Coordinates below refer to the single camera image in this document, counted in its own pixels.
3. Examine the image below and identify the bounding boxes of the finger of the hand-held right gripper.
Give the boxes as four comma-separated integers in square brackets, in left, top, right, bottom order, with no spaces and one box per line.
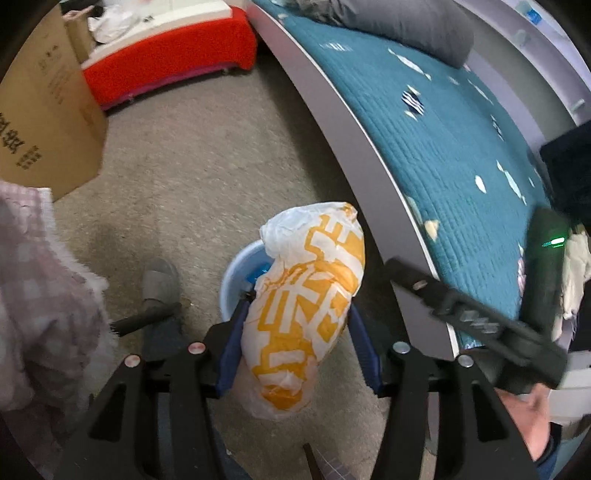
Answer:
[385,257,462,326]

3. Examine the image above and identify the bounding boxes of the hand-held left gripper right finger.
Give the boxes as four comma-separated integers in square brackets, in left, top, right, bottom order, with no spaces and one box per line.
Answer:
[346,305,541,480]

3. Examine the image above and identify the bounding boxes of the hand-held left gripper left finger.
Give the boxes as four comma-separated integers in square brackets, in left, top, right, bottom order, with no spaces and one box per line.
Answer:
[53,302,257,480]

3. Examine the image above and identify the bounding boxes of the white and yellow plastic bag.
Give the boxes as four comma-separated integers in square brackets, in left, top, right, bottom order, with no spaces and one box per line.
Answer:
[233,202,366,421]

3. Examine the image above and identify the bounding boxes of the pale blue plastic bin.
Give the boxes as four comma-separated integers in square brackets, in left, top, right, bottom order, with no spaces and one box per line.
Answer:
[220,240,278,324]

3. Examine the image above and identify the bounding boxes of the person's right forearm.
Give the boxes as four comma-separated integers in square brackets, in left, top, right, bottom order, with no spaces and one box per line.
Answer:
[536,422,571,480]

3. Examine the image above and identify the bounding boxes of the person's right hand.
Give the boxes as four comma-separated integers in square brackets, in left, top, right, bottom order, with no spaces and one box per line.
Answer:
[496,383,561,462]

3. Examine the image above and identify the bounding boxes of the cream cloth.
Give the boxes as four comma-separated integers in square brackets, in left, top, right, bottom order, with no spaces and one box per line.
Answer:
[560,226,591,320]

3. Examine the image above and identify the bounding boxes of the person's leg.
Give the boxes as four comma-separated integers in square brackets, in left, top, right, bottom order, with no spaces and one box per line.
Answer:
[141,316,186,365]

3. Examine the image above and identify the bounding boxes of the person's grey shoe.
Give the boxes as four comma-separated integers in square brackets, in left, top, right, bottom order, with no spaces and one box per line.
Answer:
[141,257,182,319]

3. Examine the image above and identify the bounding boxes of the black cloth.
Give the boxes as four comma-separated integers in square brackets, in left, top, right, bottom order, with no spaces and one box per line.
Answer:
[539,124,591,232]

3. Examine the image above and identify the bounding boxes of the teal quilted blanket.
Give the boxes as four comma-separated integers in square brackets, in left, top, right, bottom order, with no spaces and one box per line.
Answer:
[256,0,555,352]

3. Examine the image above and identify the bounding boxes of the bed with teal quilt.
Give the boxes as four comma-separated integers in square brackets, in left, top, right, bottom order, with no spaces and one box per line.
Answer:
[249,0,591,363]

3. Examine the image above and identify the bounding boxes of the pink checked cloth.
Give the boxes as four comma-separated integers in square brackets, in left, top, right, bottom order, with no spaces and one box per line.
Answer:
[0,179,117,467]

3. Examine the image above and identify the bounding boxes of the grey pillow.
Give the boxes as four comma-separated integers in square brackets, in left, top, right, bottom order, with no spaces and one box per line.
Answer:
[295,0,476,70]

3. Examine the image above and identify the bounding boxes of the large cardboard box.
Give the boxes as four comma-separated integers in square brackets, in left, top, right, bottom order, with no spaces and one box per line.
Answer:
[0,4,109,204]

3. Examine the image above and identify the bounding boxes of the red storage box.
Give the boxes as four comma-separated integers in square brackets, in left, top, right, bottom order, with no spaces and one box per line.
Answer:
[81,0,258,112]

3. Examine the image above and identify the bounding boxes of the small cardboard box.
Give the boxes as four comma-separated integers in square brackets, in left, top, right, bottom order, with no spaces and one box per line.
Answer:
[62,4,99,65]

